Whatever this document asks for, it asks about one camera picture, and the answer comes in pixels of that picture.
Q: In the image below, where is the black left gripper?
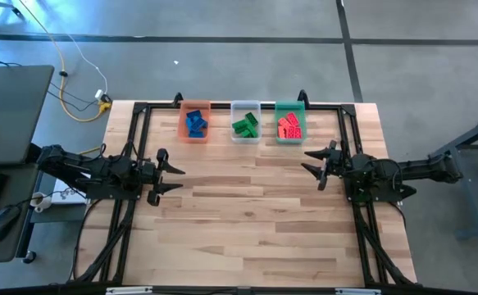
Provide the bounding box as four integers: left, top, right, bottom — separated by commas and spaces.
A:
135, 147, 187, 207

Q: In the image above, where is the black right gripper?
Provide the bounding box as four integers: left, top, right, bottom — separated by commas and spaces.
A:
301, 140, 351, 192

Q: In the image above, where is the teal translucent plastic bin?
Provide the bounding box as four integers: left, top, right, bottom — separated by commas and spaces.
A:
274, 100, 307, 146

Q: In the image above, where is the orange translucent plastic bin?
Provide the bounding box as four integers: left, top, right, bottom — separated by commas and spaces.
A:
177, 99, 212, 145

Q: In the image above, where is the clear translucent plastic bin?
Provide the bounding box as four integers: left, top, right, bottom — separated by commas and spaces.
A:
230, 99, 262, 145

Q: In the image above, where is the white printed paper box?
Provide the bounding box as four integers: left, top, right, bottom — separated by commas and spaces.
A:
52, 186, 89, 205

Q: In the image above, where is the white table edge clamp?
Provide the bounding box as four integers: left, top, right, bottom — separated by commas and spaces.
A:
335, 288, 382, 295
105, 286, 153, 295

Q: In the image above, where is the white mug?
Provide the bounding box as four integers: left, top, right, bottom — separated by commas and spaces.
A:
30, 192, 53, 213

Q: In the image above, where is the black computer mouse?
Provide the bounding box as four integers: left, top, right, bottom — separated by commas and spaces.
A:
0, 204, 21, 243

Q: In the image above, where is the black desk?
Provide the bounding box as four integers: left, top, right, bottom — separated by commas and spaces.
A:
0, 162, 42, 264

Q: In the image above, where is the black aluminium table frame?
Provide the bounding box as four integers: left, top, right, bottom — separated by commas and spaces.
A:
68, 92, 418, 288

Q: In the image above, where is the black pointed base bracket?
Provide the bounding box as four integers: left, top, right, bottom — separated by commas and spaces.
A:
389, 183, 418, 201

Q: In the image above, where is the yellow extension cable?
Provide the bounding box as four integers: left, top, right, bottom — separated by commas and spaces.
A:
16, 0, 113, 123

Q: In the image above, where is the white cable with adapter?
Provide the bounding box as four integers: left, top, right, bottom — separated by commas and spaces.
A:
64, 32, 109, 100

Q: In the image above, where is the grey metal table frame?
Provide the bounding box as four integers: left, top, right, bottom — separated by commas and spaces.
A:
426, 111, 478, 241

